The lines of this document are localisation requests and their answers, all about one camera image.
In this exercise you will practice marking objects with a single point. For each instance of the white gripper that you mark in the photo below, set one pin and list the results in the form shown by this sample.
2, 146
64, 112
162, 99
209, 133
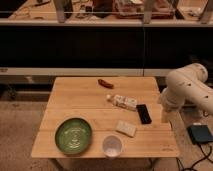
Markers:
167, 114

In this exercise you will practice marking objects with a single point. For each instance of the white sponge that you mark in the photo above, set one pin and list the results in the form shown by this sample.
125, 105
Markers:
126, 128

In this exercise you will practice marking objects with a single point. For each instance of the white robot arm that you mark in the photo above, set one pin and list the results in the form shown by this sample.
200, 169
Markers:
186, 83

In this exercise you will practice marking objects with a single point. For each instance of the white ceramic cup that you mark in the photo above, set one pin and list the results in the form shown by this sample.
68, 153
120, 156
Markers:
112, 146

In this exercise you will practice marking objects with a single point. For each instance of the black rectangular phone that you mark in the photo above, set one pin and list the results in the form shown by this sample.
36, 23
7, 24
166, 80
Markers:
143, 114

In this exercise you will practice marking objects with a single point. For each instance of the wooden table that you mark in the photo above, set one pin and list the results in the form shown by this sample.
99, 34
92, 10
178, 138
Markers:
83, 97

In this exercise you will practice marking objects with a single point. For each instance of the black box on floor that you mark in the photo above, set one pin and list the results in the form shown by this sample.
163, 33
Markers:
200, 134

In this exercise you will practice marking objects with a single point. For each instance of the red sausage toy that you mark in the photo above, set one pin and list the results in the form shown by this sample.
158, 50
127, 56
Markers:
105, 84

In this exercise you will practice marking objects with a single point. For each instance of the green plate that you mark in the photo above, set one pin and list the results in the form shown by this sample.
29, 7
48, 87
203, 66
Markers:
73, 136

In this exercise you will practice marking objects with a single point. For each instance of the long shelf bench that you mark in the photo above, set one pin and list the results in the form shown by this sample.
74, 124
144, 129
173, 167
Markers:
33, 43

